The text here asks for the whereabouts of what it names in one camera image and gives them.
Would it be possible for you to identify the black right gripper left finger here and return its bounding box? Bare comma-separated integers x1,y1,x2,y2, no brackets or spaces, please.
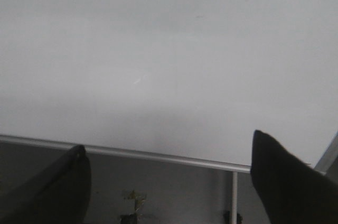
1,145,91,223

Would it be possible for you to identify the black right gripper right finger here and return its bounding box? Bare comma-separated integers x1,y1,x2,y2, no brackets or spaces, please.
250,130,337,223

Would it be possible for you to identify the whiteboard stand metal leg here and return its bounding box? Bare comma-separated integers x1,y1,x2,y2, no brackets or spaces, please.
230,172,238,224

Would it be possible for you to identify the small potted green plant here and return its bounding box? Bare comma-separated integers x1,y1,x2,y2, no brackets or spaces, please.
119,190,147,223

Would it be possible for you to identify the white whiteboard with aluminium frame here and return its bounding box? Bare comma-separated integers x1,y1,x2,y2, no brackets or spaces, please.
1,0,337,172

